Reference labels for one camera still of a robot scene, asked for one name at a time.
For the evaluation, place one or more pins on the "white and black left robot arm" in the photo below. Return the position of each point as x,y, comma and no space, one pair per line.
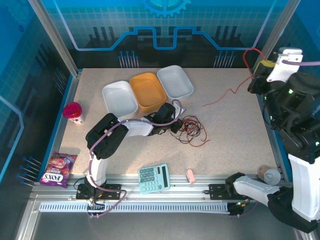
136,130

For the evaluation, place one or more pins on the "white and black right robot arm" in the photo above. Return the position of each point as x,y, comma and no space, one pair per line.
302,180

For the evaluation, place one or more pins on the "orange plastic bin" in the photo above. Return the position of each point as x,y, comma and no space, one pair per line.
147,92

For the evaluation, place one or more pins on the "white plastic bin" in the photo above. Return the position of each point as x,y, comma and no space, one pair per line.
117,97
175,81

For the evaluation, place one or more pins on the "small pink eraser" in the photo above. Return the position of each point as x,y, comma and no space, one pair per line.
191,177

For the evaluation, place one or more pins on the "teal calculator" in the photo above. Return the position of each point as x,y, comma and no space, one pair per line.
152,178

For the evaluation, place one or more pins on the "cup with pink lid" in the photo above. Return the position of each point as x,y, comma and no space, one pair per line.
72,111

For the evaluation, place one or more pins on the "purple candy bag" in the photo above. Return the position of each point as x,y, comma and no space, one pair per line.
58,170

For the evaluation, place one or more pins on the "aluminium frame post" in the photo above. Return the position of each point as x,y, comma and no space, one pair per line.
55,37
272,35

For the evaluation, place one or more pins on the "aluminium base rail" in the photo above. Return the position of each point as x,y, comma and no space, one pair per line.
130,180

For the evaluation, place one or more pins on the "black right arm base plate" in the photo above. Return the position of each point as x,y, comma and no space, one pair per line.
216,191

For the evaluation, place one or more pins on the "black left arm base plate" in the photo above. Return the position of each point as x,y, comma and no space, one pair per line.
112,190

